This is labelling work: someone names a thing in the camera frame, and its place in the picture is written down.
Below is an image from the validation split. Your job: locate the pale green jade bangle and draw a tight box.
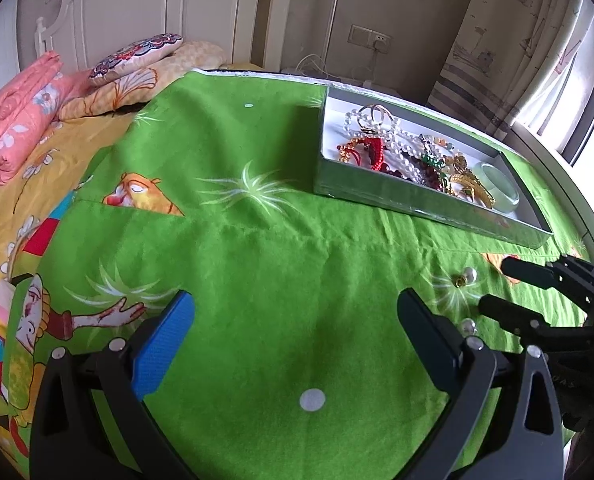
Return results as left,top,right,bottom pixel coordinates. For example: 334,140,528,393
474,162,520,209

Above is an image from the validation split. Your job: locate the wall socket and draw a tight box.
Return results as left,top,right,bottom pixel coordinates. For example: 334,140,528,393
348,25,393,55

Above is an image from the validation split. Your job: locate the grey jewelry box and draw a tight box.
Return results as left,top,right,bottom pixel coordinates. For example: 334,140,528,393
313,85,554,249

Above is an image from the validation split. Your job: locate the white sheer curtain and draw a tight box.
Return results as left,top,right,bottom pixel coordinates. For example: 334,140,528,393
512,0,594,131

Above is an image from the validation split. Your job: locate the gold ring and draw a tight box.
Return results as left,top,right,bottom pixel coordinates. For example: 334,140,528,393
359,104,397,128

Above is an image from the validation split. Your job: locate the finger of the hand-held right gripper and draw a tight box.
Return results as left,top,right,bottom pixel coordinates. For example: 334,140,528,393
478,295,594,348
501,255,594,301

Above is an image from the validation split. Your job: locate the pink folded quilt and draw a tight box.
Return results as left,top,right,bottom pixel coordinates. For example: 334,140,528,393
0,51,95,196

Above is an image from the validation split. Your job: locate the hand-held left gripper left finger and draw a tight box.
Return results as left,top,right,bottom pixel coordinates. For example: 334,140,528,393
27,290,200,480

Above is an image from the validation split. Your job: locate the yellow patterned pillow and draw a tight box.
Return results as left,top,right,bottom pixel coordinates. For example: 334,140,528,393
60,41,228,121

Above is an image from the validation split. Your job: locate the gold filigree ornament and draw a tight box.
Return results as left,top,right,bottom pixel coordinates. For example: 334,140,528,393
449,155,495,208

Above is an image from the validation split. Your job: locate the red bead bracelet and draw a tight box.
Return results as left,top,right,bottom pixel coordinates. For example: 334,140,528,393
377,155,448,191

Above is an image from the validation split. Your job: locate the white wooden headboard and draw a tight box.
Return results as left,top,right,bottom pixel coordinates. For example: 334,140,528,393
34,0,298,71

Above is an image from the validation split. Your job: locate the white cable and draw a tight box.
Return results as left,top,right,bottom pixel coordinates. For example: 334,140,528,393
297,52,378,81

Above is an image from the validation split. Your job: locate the thin metal rod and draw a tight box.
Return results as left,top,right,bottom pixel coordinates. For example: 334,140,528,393
325,0,343,78

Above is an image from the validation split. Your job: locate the green printed cloth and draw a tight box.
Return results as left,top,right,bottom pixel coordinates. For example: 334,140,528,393
27,67,594,480

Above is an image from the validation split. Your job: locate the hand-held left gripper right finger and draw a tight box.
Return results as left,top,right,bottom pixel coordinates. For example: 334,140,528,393
397,287,568,480

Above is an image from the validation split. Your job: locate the white pearl necklace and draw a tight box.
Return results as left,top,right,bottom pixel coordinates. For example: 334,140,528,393
343,107,445,186

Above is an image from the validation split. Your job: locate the red and gold ornament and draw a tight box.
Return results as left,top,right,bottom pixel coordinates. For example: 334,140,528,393
338,132,388,167

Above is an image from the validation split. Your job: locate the patterned curtain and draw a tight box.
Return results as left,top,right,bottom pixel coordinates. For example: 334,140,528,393
427,0,570,131

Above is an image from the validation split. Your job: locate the embroidered floral pillow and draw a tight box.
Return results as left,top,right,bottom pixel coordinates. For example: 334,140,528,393
88,33,184,86

